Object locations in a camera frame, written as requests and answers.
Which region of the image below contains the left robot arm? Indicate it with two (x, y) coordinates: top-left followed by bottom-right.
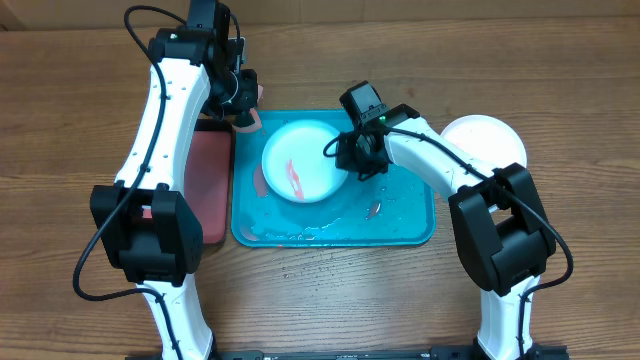
(72, 0), (261, 359)

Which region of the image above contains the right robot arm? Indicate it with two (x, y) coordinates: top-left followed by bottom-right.
(330, 103), (556, 359)

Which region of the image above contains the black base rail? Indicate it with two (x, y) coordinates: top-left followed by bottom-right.
(125, 344), (570, 360)

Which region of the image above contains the black tray with red mat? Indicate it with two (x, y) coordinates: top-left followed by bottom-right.
(185, 119), (232, 246)

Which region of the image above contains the teal plastic tray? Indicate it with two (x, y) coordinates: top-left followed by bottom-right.
(231, 110), (436, 248)

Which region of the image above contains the white pink plate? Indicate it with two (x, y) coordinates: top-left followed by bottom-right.
(441, 115), (528, 168)

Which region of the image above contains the dark green sponge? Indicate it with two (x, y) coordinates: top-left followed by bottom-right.
(230, 85), (263, 133)

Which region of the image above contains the light blue plate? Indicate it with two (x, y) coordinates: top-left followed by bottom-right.
(261, 120), (348, 204)

